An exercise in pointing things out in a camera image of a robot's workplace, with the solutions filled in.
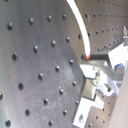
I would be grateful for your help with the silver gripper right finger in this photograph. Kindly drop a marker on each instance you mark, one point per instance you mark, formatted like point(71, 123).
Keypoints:
point(115, 56)

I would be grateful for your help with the silver metal bracket clip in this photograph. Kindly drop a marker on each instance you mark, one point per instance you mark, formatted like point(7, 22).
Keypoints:
point(95, 105)

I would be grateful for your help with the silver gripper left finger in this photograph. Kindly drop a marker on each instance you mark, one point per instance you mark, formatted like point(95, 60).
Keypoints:
point(104, 78)

